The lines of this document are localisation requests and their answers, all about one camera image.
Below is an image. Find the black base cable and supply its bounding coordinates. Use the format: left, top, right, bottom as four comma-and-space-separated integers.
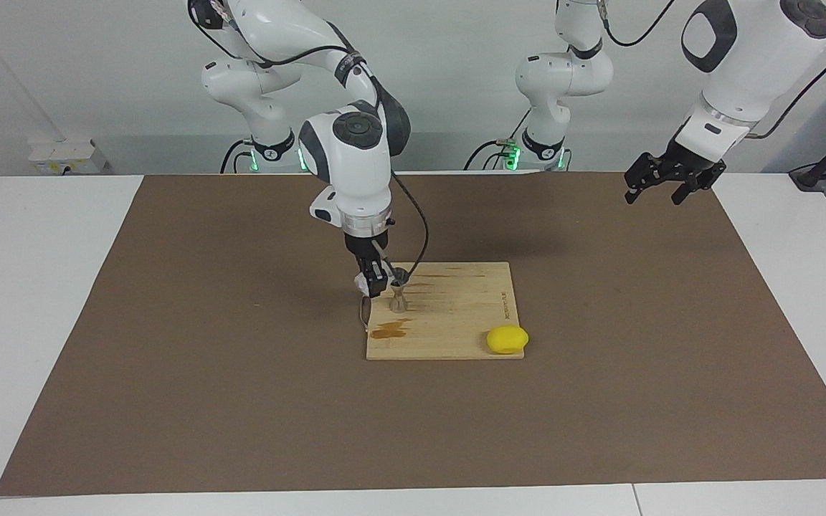
465, 107, 532, 171
221, 140, 252, 173

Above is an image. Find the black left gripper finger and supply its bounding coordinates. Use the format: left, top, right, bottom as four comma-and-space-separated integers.
672, 161, 728, 207
624, 152, 673, 206

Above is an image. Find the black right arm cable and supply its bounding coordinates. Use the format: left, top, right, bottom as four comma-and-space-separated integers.
205, 0, 429, 280

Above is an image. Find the black left base cable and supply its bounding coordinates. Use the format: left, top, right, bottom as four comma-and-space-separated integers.
465, 107, 532, 171

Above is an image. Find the black right base cable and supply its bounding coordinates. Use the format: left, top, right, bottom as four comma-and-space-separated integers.
221, 140, 252, 173

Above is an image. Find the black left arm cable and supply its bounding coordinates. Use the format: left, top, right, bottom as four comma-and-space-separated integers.
599, 0, 826, 140

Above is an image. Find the yellow lemon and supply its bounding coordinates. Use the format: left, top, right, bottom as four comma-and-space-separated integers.
486, 325, 530, 355

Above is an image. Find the brown table mat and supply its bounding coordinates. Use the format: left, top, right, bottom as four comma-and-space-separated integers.
0, 172, 826, 497

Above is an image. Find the metal jigger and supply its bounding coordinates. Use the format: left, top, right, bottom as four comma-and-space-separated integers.
388, 269, 412, 314

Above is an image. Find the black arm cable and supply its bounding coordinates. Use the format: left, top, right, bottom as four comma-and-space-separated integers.
205, 0, 429, 280
599, 0, 826, 140

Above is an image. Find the white power strip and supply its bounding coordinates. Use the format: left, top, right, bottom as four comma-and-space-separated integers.
29, 140, 107, 175

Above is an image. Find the wooden cutting board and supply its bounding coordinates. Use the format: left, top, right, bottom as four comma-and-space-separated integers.
359, 262, 526, 360

